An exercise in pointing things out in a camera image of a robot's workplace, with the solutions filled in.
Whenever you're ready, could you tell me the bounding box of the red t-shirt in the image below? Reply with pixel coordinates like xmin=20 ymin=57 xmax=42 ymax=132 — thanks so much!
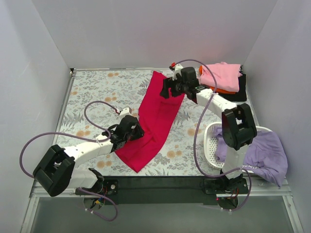
xmin=116 ymin=71 xmax=184 ymax=173

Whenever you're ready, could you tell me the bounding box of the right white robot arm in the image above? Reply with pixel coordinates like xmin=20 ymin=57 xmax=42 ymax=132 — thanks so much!
xmin=160 ymin=64 xmax=257 ymax=193

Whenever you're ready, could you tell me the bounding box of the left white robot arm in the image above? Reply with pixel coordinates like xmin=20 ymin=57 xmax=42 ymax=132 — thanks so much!
xmin=33 ymin=115 xmax=144 ymax=197

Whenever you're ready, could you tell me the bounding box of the orange folded t-shirt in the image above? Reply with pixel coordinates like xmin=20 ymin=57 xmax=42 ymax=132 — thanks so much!
xmin=199 ymin=66 xmax=236 ymax=95

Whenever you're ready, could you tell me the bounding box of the pink folded t-shirt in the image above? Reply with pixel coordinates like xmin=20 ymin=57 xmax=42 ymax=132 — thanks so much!
xmin=199 ymin=62 xmax=242 ymax=93

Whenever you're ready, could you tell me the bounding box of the floral patterned table mat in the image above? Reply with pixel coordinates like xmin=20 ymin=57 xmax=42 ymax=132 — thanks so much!
xmin=54 ymin=69 xmax=219 ymax=176

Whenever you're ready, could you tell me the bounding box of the black folded t-shirt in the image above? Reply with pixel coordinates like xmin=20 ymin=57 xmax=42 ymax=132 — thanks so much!
xmin=222 ymin=74 xmax=247 ymax=102

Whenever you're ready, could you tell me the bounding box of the white perforated basket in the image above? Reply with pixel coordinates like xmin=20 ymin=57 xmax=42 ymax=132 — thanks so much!
xmin=204 ymin=122 xmax=275 ymax=170

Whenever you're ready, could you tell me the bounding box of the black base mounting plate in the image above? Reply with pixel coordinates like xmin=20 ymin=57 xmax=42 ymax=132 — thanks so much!
xmin=75 ymin=176 xmax=249 ymax=208

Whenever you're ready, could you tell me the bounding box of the lavender t-shirt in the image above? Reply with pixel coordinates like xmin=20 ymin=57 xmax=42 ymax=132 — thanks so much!
xmin=204 ymin=123 xmax=288 ymax=187

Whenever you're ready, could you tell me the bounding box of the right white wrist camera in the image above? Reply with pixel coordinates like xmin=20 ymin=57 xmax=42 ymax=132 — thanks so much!
xmin=169 ymin=63 xmax=183 ymax=81

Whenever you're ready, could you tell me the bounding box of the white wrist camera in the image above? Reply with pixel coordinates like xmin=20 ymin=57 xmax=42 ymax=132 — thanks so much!
xmin=116 ymin=107 xmax=132 ymax=119
xmin=169 ymin=63 xmax=183 ymax=81

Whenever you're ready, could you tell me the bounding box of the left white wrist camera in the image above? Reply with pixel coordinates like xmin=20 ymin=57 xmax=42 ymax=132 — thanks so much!
xmin=116 ymin=107 xmax=132 ymax=119

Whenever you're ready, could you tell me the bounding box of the aluminium frame rail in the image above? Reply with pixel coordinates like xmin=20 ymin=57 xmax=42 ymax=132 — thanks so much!
xmin=33 ymin=66 xmax=288 ymax=197

